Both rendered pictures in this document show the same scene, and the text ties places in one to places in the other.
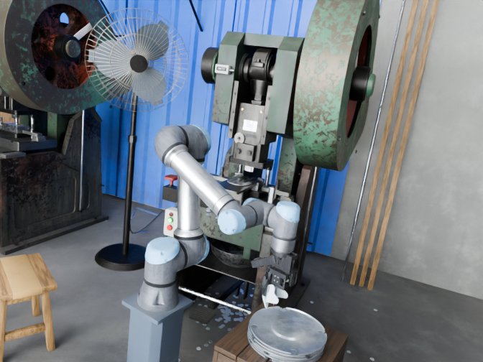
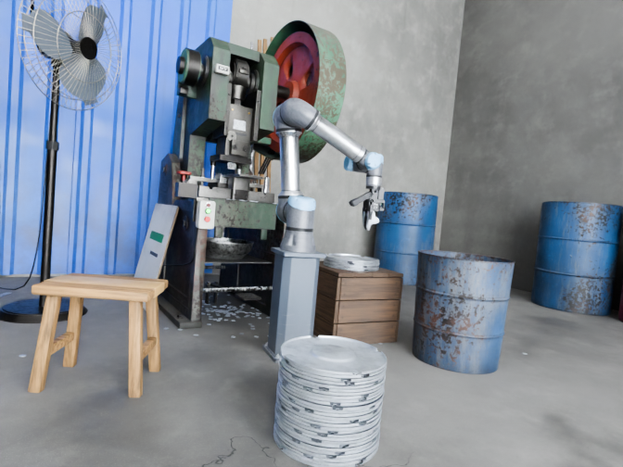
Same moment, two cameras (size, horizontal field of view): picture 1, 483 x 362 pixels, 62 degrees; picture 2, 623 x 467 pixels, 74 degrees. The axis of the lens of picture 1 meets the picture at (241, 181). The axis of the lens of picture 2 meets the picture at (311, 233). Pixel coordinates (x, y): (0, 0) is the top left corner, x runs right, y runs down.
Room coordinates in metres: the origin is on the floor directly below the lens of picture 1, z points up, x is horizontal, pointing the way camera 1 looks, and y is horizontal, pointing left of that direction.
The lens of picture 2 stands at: (0.27, 1.66, 0.62)
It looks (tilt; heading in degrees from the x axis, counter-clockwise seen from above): 3 degrees down; 305
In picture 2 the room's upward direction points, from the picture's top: 5 degrees clockwise
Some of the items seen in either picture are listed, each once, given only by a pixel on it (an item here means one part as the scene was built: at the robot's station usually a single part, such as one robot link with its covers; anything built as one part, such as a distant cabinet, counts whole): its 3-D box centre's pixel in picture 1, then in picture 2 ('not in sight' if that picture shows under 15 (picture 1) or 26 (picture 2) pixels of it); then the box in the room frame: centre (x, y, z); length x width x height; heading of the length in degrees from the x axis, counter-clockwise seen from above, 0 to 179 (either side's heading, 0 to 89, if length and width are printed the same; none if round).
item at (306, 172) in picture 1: (294, 240); (256, 233); (2.09, -0.34, 0.45); 0.92 x 0.12 x 0.90; 159
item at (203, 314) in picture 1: (223, 296); (230, 291); (1.93, 0.01, 0.14); 0.59 x 0.10 x 0.05; 159
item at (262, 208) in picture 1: (257, 212); (358, 163); (1.24, -0.07, 0.86); 0.11 x 0.11 x 0.08; 55
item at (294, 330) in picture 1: (287, 328); (351, 258); (1.33, -0.25, 0.40); 0.29 x 0.29 x 0.01
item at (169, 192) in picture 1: (172, 203); (185, 200); (1.96, 0.34, 0.62); 0.10 x 0.06 x 0.20; 69
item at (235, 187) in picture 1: (233, 196); (241, 187); (1.90, 0.03, 0.72); 0.25 x 0.14 x 0.14; 159
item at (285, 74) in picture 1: (259, 165); (221, 169); (2.19, -0.09, 0.83); 0.79 x 0.43 x 1.34; 159
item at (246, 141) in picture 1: (252, 130); (235, 131); (2.02, -0.02, 1.04); 0.17 x 0.15 x 0.30; 159
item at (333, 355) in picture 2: not in sight; (333, 353); (0.84, 0.69, 0.24); 0.29 x 0.29 x 0.01
